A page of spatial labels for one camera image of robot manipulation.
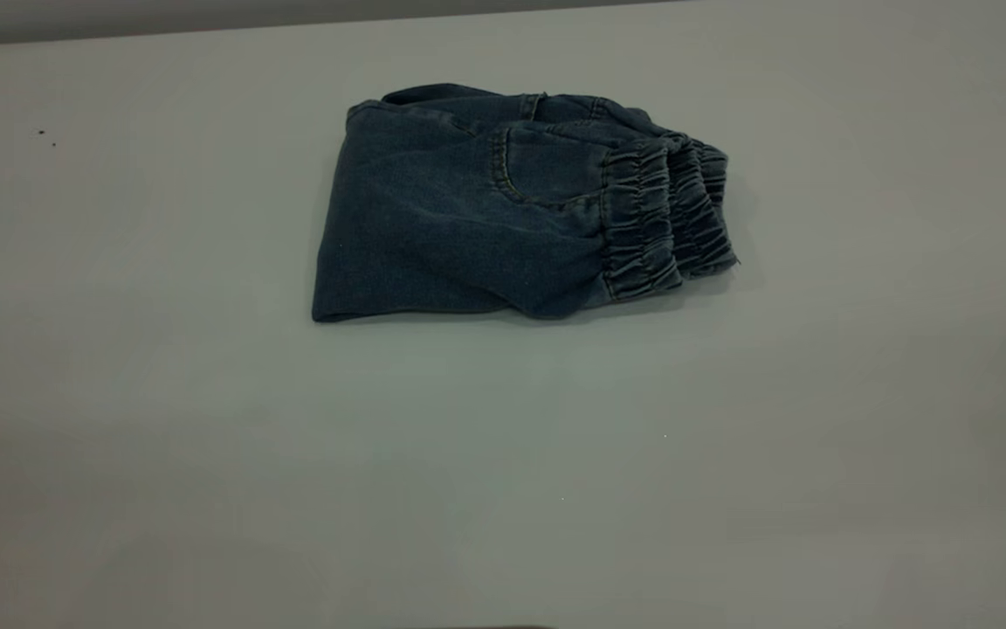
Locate blue denim shorts with print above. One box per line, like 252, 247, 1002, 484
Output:
311, 83, 741, 325

